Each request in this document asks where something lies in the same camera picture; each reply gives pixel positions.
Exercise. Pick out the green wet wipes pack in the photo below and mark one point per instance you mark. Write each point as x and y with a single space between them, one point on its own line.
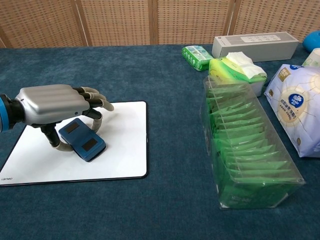
196 56

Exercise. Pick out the lilac white tissue pack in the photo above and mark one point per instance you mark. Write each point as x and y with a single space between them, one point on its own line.
295 107

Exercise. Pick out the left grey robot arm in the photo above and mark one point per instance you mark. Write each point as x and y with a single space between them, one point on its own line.
8 112

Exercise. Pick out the green yellow tissue pack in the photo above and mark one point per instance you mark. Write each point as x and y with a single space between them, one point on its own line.
230 71

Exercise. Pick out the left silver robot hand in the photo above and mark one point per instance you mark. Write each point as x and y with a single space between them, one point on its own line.
50 102

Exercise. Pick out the blue detergent bottle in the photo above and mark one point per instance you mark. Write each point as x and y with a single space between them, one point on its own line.
313 41

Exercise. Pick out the teal blue tablecloth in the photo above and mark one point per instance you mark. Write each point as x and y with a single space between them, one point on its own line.
162 125

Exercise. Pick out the white drawing board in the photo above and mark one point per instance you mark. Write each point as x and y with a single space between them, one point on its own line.
120 155

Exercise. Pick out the grey power strip box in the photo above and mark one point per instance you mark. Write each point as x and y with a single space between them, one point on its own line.
255 47

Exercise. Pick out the blue whiteboard eraser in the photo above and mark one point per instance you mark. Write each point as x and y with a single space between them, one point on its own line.
81 138

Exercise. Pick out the bamboo folding screen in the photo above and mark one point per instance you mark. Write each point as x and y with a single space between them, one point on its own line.
125 22

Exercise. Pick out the clear box green sachets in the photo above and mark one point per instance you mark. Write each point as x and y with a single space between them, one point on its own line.
250 155

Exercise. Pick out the white paper cup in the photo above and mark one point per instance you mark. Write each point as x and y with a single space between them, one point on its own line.
313 58

